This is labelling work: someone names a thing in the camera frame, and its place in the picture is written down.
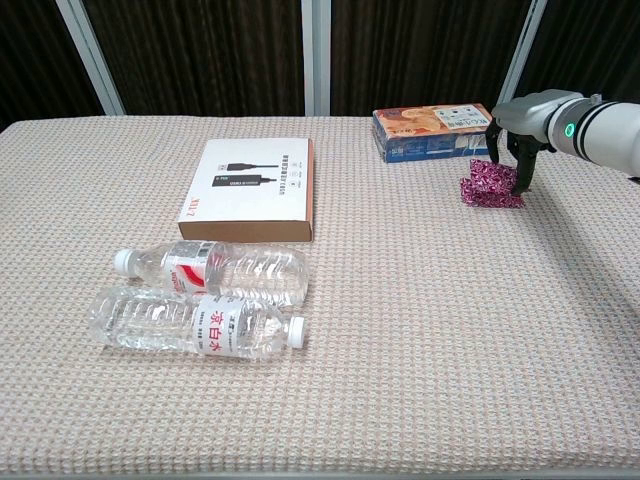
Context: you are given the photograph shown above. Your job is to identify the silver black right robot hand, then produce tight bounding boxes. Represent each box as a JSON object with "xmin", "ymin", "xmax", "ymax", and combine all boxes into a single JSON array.
[{"xmin": 483, "ymin": 89, "xmax": 586, "ymax": 195}]

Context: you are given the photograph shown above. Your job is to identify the dark brown curtain panel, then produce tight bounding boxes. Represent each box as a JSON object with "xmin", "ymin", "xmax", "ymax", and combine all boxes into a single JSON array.
[
  {"xmin": 82, "ymin": 0, "xmax": 306, "ymax": 117},
  {"xmin": 0, "ymin": 0, "xmax": 106, "ymax": 131},
  {"xmin": 509, "ymin": 0, "xmax": 640, "ymax": 117},
  {"xmin": 329, "ymin": 0, "xmax": 531, "ymax": 117}
]

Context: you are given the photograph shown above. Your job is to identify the orange blue snack box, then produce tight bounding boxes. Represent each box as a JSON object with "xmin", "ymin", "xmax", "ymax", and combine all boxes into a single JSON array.
[{"xmin": 371, "ymin": 103, "xmax": 503, "ymax": 165}]

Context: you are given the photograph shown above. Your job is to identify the pink woven tablecloth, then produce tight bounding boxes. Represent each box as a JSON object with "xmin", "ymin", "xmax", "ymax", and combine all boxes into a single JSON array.
[{"xmin": 0, "ymin": 114, "xmax": 640, "ymax": 476}]

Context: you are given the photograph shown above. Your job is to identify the clear bottle red swoosh label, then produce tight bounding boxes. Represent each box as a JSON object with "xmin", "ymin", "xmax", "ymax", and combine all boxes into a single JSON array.
[{"xmin": 113, "ymin": 239, "xmax": 310, "ymax": 306}]

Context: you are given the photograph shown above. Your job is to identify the clear bottle white text label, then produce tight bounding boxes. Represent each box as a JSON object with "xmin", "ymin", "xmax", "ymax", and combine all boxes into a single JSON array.
[{"xmin": 87, "ymin": 284, "xmax": 307, "ymax": 362}]

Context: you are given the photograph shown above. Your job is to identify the grey metal partition post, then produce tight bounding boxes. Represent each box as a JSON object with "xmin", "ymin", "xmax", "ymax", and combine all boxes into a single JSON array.
[
  {"xmin": 53, "ymin": 0, "xmax": 126, "ymax": 117},
  {"xmin": 492, "ymin": 0, "xmax": 549, "ymax": 117},
  {"xmin": 299, "ymin": 0, "xmax": 334, "ymax": 117}
]

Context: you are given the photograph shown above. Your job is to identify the white cable product box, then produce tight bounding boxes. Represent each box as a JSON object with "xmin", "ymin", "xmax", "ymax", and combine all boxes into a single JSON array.
[{"xmin": 177, "ymin": 137, "xmax": 315, "ymax": 244}]

